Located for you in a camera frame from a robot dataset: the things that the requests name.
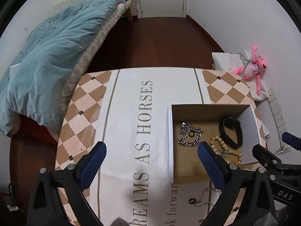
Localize wooden bead bracelet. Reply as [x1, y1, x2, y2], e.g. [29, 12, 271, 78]
[209, 135, 242, 165]

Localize white cloth covered box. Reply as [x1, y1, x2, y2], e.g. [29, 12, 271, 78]
[212, 52, 268, 101]

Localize thin silver chain necklace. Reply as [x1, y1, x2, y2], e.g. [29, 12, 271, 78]
[188, 187, 223, 208]

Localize thick silver chain bracelet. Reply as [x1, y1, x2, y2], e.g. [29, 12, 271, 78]
[177, 121, 204, 147]

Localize white wall power strip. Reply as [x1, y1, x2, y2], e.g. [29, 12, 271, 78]
[267, 88, 287, 151]

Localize black fitness band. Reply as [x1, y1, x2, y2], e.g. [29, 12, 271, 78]
[218, 116, 243, 150]

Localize teal duvet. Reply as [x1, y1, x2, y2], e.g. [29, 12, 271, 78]
[1, 0, 130, 136]

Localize pink panther plush toy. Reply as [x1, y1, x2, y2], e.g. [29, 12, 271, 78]
[232, 45, 268, 96]

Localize bed with patterned mattress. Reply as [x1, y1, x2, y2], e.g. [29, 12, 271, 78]
[0, 0, 135, 144]

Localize white charger with cable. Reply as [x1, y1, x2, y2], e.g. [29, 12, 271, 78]
[275, 145, 291, 156]

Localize checkered printed tablecloth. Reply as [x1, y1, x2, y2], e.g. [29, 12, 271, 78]
[56, 67, 265, 225]

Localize white cardboard box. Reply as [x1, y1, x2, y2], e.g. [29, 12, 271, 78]
[166, 103, 265, 185]

